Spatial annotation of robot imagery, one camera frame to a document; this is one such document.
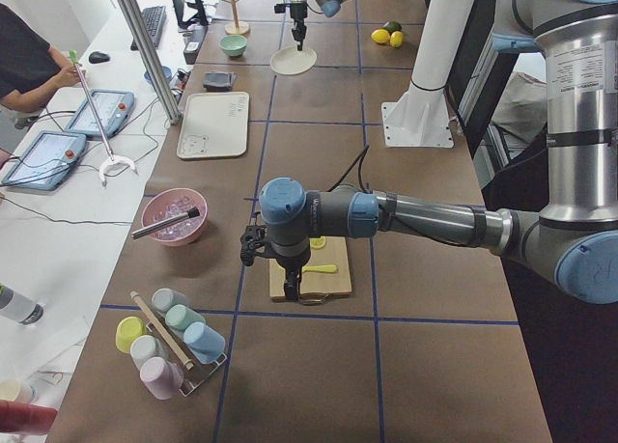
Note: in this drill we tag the wooden mug stand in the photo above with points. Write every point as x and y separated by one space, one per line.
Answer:
236 26

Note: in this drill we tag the yellow cup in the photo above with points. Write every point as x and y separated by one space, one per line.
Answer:
127 331

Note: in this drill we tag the blue teach pendant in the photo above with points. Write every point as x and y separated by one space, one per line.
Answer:
47 162
114 108

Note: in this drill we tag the pink bowl with ice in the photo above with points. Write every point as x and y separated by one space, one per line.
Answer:
172 203

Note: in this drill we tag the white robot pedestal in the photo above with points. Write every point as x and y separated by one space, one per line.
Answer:
419 118

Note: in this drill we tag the wooden rack rod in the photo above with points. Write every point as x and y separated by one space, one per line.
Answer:
164 334

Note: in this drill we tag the yellow lemon left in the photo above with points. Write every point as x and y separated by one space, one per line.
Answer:
380 36

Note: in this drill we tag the person in black shirt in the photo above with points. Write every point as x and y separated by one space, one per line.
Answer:
28 62

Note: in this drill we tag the black computer mouse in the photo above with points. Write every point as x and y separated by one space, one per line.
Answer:
98 57

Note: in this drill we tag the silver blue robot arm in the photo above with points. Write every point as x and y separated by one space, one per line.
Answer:
571 242

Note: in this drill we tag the green bowl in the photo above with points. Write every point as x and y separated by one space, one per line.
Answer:
233 45

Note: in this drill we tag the red object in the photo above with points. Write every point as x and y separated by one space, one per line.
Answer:
26 418

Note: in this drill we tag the grey cup upper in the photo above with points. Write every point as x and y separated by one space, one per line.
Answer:
164 299

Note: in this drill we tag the black keyboard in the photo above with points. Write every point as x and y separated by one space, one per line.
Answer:
154 19

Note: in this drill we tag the person hand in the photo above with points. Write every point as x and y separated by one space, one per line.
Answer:
68 76

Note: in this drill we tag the aluminium frame post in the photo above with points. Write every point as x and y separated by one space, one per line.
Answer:
146 49

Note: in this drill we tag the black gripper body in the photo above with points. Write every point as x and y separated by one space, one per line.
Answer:
291 265
297 12

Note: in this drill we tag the lower blue teach pendant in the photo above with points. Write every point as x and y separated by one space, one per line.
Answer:
47 162

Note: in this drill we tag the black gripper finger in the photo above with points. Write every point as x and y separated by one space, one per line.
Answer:
299 33
292 282

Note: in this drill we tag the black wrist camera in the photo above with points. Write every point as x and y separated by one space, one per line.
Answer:
253 244

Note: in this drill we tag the yellow plastic knife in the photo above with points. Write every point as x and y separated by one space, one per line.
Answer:
323 268

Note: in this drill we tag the cream rectangular tray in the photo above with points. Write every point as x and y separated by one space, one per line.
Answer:
215 125

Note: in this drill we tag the grey bottle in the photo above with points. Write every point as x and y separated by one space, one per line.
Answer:
19 308

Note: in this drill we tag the green cup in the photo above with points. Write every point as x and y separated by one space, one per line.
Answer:
179 317

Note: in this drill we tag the white cup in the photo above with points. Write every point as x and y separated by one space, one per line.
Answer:
146 347

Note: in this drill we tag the yellow lemon right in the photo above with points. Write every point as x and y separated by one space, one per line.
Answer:
396 39

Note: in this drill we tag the cream round plate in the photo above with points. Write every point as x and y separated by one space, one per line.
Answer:
291 61

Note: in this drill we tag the dark avocado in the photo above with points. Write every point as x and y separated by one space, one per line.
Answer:
392 26

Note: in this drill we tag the blue cup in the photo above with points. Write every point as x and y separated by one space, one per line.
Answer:
206 344

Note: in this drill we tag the lemon slice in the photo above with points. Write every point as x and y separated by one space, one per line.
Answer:
317 243

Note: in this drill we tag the yellow lemon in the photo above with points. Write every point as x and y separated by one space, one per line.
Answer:
380 36
396 39

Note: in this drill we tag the pink white reacher grabber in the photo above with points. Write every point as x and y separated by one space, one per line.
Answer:
112 159

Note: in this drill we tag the cream cup corner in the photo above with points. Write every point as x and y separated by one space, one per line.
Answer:
17 391

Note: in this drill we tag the wooden cutting board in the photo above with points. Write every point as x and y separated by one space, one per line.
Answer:
317 286

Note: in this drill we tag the pink cup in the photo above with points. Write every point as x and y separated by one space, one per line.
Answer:
162 378

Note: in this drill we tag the upper blue teach pendant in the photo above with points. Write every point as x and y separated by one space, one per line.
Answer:
114 108

